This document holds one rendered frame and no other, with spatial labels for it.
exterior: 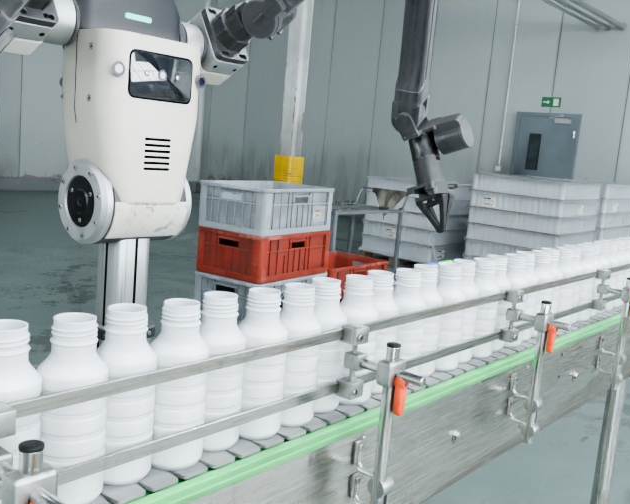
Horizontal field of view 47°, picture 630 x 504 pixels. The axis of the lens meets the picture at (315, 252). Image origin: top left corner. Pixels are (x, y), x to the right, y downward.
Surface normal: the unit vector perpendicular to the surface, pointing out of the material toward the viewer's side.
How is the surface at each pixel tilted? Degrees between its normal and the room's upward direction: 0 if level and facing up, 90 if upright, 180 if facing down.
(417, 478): 90
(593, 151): 90
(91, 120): 101
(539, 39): 90
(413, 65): 115
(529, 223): 90
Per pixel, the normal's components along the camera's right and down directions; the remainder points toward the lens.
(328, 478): 0.76, 0.16
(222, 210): -0.54, 0.07
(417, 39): -0.36, 0.53
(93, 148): -0.65, 0.24
